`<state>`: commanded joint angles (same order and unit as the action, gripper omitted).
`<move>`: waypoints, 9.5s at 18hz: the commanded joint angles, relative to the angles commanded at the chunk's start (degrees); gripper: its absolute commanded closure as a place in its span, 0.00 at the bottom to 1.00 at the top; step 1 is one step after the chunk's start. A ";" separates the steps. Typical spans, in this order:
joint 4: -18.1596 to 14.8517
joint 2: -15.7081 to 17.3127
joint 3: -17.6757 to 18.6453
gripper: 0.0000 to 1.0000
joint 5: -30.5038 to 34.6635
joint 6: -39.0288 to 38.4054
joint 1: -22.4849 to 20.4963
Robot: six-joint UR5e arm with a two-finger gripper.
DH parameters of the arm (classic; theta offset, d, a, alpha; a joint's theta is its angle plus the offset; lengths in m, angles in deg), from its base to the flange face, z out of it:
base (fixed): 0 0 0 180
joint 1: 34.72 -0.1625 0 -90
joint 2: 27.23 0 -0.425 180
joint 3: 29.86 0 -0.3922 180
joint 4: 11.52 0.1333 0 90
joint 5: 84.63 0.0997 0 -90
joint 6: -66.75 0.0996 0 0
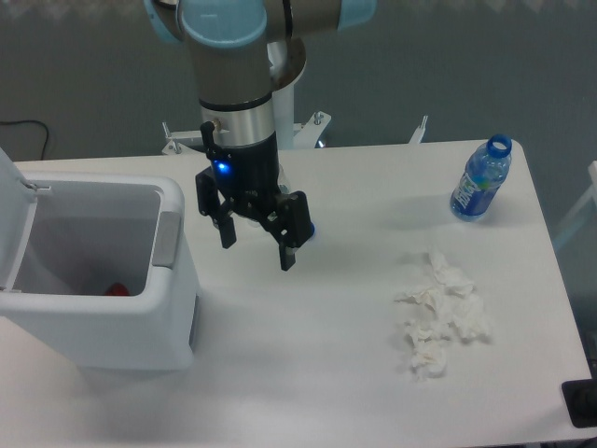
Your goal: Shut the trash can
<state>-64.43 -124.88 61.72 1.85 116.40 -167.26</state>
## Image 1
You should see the black device at table edge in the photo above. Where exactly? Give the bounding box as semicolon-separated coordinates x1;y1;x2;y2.
562;379;596;428

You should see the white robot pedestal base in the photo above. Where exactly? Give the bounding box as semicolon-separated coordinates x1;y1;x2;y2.
161;38;428;155

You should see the blue plastic drink bottle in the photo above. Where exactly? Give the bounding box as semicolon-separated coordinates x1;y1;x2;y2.
450;133;512;222

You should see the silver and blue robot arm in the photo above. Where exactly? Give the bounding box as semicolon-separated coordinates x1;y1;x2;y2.
144;1;377;271

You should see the white trash can lid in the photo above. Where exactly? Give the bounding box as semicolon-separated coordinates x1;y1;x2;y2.
1;150;51;293

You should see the black cable on floor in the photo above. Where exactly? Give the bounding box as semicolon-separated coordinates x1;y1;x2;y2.
0;119;50;160

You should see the crumpled white tissue paper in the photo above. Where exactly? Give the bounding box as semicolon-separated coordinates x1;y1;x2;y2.
395;249;492;381

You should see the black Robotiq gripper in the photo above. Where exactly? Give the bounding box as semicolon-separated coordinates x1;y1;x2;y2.
195;121;312;271

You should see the white plastic trash can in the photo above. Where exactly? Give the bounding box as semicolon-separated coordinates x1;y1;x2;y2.
1;169;201;371

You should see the white furniture at right edge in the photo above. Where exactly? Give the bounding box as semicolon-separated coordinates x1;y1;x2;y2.
552;161;596;252

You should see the red object inside trash can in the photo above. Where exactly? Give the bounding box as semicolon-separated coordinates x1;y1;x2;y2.
104;283;131;297

